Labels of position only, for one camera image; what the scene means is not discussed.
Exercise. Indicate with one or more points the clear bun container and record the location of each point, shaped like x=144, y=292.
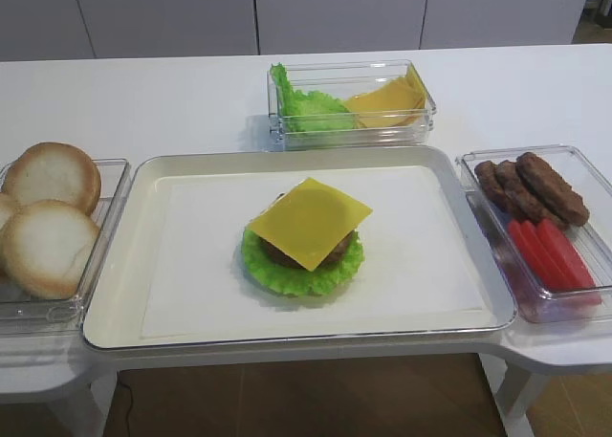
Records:
x=24, y=314

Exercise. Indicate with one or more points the rear brown patty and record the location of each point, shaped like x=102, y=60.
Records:
x=486, y=175

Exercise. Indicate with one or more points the white serving tray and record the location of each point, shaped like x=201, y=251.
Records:
x=114, y=318

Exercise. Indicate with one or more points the front brown patty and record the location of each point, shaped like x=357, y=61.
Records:
x=556, y=194

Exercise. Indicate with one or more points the green lettuce in container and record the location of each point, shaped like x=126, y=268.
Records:
x=314, y=111

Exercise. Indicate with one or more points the front red tomato slice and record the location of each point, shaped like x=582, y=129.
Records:
x=568, y=271

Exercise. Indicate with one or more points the yellow cheese slice stack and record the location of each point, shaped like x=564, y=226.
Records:
x=398, y=102

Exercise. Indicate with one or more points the brown patty on tray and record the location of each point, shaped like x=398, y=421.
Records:
x=282, y=259

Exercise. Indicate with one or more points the red tomato slice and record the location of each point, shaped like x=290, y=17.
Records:
x=531, y=248
x=568, y=271
x=567, y=284

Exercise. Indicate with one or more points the clear patty tomato container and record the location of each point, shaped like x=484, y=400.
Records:
x=592, y=240

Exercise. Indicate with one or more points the bun half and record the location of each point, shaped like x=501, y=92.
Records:
x=46, y=246
x=54, y=171

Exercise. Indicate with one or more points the lower bun half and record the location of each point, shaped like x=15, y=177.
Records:
x=46, y=246

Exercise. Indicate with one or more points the upper bun half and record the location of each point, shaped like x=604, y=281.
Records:
x=54, y=171

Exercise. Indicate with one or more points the white paper liner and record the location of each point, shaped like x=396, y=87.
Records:
x=422, y=269

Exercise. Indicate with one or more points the yellow cheese slice on tray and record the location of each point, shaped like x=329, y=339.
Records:
x=308, y=221

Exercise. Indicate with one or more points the clear lettuce cheese container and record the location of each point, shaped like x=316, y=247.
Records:
x=343, y=81

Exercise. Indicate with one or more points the middle brown patty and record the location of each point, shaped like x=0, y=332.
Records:
x=532, y=208

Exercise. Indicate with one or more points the green lettuce leaf on tray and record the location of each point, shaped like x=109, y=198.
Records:
x=299, y=282

